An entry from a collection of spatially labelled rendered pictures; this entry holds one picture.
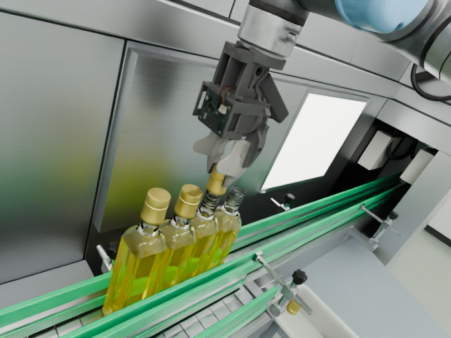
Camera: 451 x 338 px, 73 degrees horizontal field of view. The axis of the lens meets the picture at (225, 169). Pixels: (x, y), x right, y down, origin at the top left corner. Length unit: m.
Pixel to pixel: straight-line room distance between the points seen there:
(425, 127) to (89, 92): 1.21
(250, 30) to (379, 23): 0.15
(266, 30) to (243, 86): 0.07
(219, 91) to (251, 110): 0.05
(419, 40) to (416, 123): 1.01
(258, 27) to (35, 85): 0.29
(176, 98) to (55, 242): 0.34
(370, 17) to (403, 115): 1.12
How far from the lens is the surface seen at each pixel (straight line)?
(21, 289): 0.68
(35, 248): 0.65
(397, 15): 0.33
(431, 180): 1.41
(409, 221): 1.46
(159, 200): 0.43
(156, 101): 0.51
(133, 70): 0.47
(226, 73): 0.40
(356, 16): 0.32
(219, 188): 0.50
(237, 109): 0.39
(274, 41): 0.40
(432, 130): 1.40
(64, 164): 0.54
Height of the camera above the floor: 1.42
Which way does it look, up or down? 27 degrees down
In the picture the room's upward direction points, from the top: 23 degrees clockwise
